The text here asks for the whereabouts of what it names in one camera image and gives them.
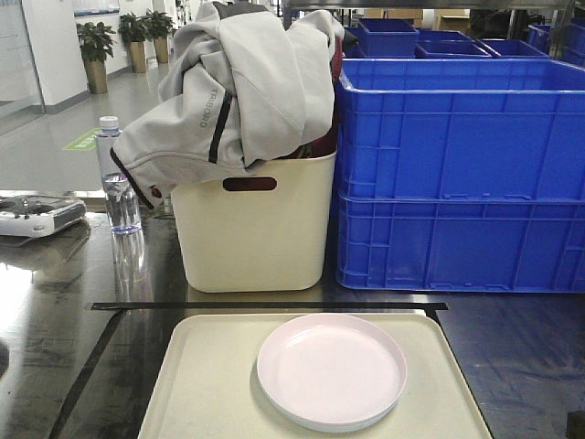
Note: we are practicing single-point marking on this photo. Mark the large blue crate bottom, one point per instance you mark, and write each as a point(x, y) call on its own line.
point(461, 245)

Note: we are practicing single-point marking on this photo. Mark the potted plant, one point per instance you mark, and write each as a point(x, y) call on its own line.
point(159, 26)
point(133, 33)
point(96, 45)

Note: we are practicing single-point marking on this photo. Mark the white grey remote controller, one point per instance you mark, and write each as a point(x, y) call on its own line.
point(39, 216)

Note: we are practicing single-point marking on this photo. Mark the potted plant middle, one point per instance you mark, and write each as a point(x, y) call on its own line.
point(133, 33)

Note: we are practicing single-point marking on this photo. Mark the large blue crate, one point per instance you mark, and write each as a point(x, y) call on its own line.
point(461, 128)
point(461, 245)

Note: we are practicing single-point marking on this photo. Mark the potted plant right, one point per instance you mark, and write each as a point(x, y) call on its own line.
point(159, 26)

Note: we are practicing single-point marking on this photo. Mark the small blue bin right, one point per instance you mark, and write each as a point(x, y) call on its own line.
point(511, 49)

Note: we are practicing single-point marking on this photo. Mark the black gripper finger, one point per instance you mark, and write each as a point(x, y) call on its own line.
point(575, 427)

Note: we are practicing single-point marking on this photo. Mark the clear water bottle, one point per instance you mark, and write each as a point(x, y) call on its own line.
point(121, 202)

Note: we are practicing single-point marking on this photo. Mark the small blue bin tall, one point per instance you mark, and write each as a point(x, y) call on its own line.
point(392, 38)

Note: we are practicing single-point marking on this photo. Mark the large blue crate top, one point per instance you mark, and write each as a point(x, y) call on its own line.
point(461, 128)

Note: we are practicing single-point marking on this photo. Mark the potted plant left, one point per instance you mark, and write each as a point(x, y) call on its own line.
point(96, 45)

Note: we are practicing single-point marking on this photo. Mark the pink plate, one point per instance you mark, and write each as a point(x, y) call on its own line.
point(332, 373)

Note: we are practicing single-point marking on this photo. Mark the cream plastic storage bin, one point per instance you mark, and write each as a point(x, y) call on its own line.
point(260, 233)

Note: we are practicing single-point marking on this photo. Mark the small blue bin low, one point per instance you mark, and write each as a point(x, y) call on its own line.
point(447, 49)

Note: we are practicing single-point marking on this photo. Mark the grey jacket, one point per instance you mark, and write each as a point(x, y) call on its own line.
point(243, 90)

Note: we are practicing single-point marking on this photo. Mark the cream serving tray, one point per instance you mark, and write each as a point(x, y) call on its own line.
point(207, 385)

